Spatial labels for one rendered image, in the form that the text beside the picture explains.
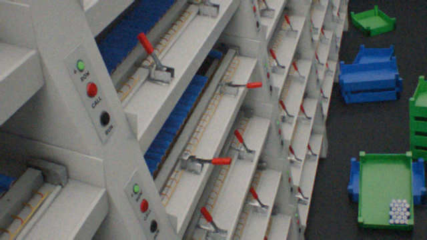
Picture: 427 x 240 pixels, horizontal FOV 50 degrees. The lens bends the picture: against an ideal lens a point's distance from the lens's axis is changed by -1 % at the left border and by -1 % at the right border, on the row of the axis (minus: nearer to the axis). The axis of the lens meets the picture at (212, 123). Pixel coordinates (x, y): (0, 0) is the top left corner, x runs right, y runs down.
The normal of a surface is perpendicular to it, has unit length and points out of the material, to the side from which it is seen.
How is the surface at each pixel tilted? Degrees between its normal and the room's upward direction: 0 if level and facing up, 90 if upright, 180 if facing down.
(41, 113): 90
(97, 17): 109
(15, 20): 90
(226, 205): 19
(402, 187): 26
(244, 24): 90
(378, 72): 0
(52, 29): 90
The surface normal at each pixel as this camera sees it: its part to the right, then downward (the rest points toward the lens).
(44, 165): 0.07, -0.77
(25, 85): 0.95, 0.24
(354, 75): -0.24, -0.81
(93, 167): -0.29, 0.59
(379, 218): -0.35, -0.47
